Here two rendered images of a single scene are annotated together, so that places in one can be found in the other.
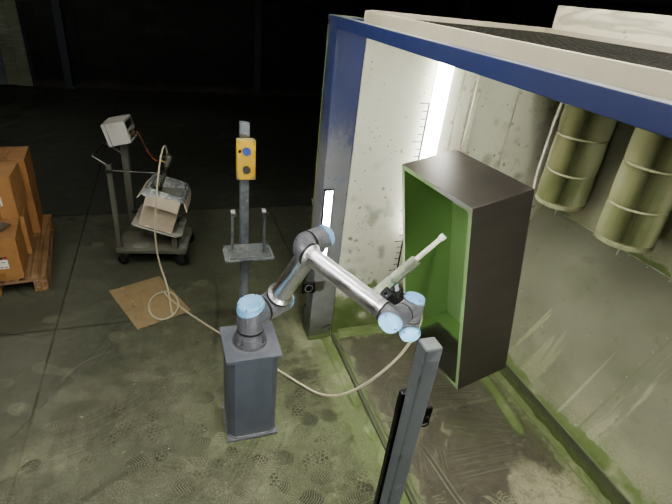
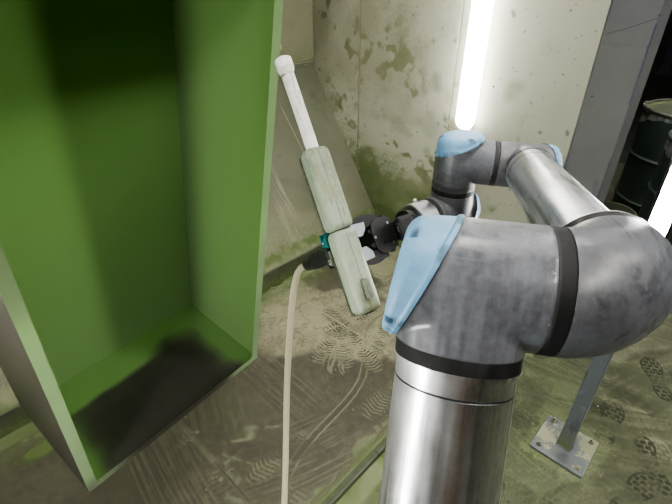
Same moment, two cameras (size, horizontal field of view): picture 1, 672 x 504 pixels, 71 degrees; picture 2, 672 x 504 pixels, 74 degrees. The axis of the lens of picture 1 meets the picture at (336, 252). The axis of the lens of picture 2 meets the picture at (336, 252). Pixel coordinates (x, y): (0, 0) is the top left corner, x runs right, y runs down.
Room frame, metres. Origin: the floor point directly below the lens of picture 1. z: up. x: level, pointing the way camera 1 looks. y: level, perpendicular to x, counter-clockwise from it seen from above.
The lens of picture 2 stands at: (2.25, 0.35, 1.61)
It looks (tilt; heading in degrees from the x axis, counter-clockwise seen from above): 32 degrees down; 245
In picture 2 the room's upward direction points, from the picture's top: straight up
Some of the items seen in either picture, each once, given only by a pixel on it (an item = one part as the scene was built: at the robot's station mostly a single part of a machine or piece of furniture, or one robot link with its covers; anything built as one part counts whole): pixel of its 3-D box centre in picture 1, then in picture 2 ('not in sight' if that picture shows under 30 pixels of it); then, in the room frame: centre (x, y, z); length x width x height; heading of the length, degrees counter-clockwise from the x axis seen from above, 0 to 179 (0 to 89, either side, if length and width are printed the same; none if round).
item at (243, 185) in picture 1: (243, 238); not in sight; (2.90, 0.66, 0.82); 0.06 x 0.06 x 1.64; 22
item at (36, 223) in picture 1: (20, 208); not in sight; (3.88, 3.00, 0.33); 0.38 x 0.29 x 0.36; 29
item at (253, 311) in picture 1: (251, 313); not in sight; (2.04, 0.42, 0.83); 0.17 x 0.15 x 0.18; 142
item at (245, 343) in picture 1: (250, 333); not in sight; (2.04, 0.42, 0.69); 0.19 x 0.19 x 0.10
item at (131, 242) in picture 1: (146, 192); not in sight; (3.88, 1.77, 0.64); 0.73 x 0.50 x 1.27; 101
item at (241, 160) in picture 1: (245, 159); not in sight; (2.84, 0.64, 1.42); 0.12 x 0.06 x 0.26; 112
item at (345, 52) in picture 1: (329, 201); not in sight; (2.97, 0.08, 1.14); 0.18 x 0.18 x 2.29; 22
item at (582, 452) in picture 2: not in sight; (564, 444); (0.96, -0.27, 0.01); 0.20 x 0.20 x 0.01; 22
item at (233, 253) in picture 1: (248, 232); not in sight; (2.75, 0.59, 0.95); 0.26 x 0.15 x 0.32; 112
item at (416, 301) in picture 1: (411, 308); (461, 163); (1.64, -0.35, 1.27); 0.12 x 0.09 x 0.12; 142
